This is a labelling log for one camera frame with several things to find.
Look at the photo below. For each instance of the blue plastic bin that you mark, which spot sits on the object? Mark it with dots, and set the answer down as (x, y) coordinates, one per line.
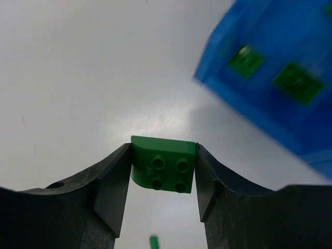
(282, 32)

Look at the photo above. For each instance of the green curved lego brick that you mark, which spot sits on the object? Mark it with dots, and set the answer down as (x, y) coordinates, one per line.
(328, 9)

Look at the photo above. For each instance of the green curved four-stud brick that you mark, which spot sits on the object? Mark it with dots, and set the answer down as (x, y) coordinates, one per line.
(163, 164)

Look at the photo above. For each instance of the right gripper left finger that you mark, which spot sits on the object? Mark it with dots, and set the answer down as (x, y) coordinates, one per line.
(84, 210)

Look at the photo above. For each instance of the green square lego brick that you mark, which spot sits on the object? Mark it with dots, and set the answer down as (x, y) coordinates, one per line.
(245, 61)

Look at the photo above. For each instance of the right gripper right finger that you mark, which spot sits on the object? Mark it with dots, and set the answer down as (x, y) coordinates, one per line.
(238, 213)

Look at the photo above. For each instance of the small green flat lego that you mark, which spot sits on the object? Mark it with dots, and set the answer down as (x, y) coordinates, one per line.
(154, 242)

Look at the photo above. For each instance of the green two-by-two lego brick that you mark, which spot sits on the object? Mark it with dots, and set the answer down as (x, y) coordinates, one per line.
(297, 83)

